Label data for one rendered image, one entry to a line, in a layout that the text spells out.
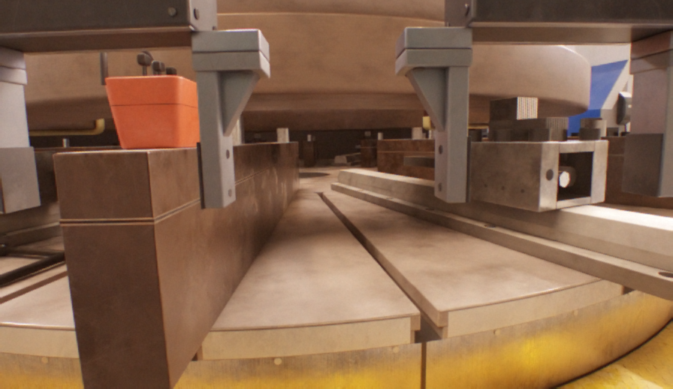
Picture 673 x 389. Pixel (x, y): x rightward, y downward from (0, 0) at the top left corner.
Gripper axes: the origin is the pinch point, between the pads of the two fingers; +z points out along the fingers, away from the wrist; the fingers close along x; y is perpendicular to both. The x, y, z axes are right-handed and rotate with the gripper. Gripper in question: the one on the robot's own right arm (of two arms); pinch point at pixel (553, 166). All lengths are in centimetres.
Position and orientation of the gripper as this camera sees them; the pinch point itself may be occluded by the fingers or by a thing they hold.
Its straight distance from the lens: 25.6
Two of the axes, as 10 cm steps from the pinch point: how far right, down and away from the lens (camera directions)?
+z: 0.2, 9.9, 1.2
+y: 0.2, 1.2, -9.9
